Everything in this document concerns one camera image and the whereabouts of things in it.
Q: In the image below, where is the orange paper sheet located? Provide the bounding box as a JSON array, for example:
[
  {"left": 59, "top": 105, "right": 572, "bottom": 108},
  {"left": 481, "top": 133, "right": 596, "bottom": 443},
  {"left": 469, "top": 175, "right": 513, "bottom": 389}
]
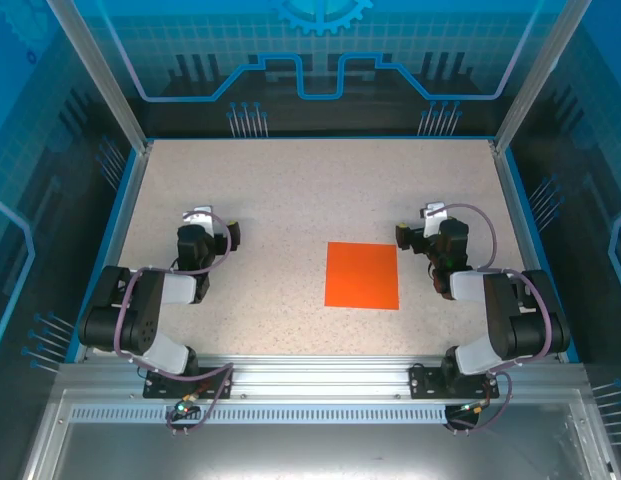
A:
[{"left": 323, "top": 241, "right": 400, "bottom": 311}]

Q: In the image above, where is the steel sheet tray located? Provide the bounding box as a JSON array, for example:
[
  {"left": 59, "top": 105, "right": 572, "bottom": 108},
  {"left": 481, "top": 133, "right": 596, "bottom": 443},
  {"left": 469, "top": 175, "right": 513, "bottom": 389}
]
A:
[{"left": 19, "top": 389, "right": 621, "bottom": 480}]

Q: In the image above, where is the blue table border trim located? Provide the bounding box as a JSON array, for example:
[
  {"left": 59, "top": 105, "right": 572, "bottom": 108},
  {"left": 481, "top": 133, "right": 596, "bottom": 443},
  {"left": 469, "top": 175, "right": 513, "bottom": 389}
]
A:
[{"left": 64, "top": 133, "right": 582, "bottom": 365}]

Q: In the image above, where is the aluminium mounting beam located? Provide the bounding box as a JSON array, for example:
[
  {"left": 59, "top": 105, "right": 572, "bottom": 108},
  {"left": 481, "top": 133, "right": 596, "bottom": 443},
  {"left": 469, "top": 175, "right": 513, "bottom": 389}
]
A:
[{"left": 57, "top": 353, "right": 591, "bottom": 402}]

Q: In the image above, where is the small connector with green light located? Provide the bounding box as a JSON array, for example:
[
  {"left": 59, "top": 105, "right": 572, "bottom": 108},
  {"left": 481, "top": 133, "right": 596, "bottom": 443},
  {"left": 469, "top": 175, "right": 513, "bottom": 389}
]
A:
[
  {"left": 457, "top": 399, "right": 491, "bottom": 419},
  {"left": 172, "top": 394, "right": 201, "bottom": 419}
]

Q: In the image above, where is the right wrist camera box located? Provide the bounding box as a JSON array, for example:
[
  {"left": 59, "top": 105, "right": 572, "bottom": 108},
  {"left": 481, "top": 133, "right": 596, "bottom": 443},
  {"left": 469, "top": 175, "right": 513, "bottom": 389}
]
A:
[{"left": 422, "top": 201, "right": 449, "bottom": 239}]

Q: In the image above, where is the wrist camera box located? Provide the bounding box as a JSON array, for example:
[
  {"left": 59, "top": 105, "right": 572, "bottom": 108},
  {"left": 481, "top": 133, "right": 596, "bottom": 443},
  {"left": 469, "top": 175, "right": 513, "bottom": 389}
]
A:
[
  {"left": 182, "top": 204, "right": 215, "bottom": 234},
  {"left": 422, "top": 201, "right": 449, "bottom": 239}
]

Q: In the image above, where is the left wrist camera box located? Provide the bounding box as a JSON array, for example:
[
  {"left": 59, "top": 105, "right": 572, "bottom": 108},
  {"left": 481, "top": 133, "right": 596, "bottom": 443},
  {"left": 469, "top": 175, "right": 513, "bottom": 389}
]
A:
[{"left": 182, "top": 204, "right": 215, "bottom": 234}]

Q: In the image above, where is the aluminium side rail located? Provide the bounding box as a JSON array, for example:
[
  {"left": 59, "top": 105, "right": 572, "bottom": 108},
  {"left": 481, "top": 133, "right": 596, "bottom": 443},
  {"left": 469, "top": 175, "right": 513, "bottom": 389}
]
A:
[
  {"left": 492, "top": 144, "right": 562, "bottom": 361},
  {"left": 82, "top": 142, "right": 154, "bottom": 364}
]

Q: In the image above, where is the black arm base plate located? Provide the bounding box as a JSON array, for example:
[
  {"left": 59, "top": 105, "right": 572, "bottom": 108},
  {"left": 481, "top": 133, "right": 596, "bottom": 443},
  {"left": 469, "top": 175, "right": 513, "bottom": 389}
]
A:
[
  {"left": 142, "top": 366, "right": 236, "bottom": 400},
  {"left": 408, "top": 363, "right": 501, "bottom": 400}
]

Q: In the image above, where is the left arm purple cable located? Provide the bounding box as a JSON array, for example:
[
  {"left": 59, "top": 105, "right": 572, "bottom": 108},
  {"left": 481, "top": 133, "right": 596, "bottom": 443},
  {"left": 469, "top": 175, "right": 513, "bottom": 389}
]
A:
[{"left": 112, "top": 209, "right": 236, "bottom": 437}]

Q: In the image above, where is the aluminium corner post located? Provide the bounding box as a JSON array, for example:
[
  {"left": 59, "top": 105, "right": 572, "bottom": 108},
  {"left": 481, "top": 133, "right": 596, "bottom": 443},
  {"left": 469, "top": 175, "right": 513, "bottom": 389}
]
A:
[
  {"left": 44, "top": 0, "right": 155, "bottom": 154},
  {"left": 491, "top": 0, "right": 597, "bottom": 154}
]

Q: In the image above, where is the slotted metal cable duct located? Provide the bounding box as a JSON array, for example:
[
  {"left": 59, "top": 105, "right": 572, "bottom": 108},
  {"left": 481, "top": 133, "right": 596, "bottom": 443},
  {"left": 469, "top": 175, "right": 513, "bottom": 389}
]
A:
[{"left": 69, "top": 405, "right": 451, "bottom": 423}]

